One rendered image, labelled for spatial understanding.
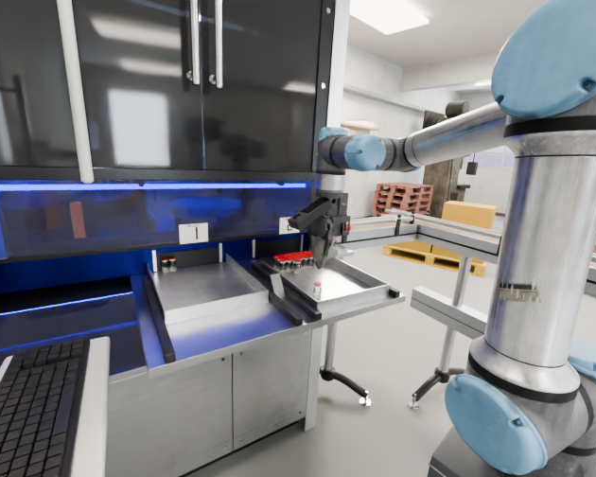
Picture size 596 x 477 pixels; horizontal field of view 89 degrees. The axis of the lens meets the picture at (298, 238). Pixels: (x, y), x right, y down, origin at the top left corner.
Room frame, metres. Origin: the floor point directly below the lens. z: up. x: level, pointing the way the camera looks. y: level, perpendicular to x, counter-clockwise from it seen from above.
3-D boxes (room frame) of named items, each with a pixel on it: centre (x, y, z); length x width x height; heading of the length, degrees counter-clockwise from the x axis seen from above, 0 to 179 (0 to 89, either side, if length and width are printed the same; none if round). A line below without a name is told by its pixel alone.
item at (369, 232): (1.51, -0.33, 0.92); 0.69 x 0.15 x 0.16; 122
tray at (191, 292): (0.82, 0.27, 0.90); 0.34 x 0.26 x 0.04; 32
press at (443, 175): (7.10, -3.30, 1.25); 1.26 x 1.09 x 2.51; 134
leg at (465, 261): (1.46, -0.85, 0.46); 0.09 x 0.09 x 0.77; 32
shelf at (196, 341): (0.85, 0.09, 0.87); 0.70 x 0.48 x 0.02; 122
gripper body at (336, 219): (0.80, -0.08, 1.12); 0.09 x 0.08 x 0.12; 122
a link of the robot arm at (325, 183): (0.79, -0.07, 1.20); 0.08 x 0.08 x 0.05
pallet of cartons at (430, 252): (4.00, -1.90, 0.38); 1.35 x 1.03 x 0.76; 46
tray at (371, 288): (0.91, -0.08, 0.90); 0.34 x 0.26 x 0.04; 32
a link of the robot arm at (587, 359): (0.40, -0.42, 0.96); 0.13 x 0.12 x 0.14; 117
